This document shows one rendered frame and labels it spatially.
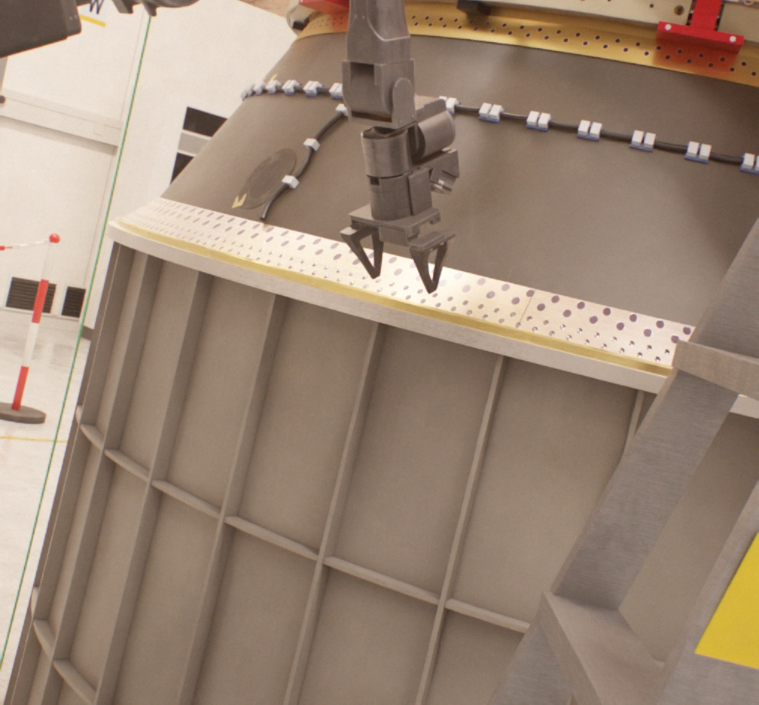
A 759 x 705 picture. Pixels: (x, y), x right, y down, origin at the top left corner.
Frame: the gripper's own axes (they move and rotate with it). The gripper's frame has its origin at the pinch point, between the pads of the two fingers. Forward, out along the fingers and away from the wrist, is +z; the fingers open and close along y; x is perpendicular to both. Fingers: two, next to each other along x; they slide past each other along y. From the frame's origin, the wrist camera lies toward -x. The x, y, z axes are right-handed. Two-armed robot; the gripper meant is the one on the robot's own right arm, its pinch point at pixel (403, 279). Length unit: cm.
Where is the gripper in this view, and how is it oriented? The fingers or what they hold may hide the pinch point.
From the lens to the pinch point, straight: 159.1
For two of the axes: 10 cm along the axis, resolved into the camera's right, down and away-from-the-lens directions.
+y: -7.3, -2.1, 6.5
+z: 1.2, 9.0, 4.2
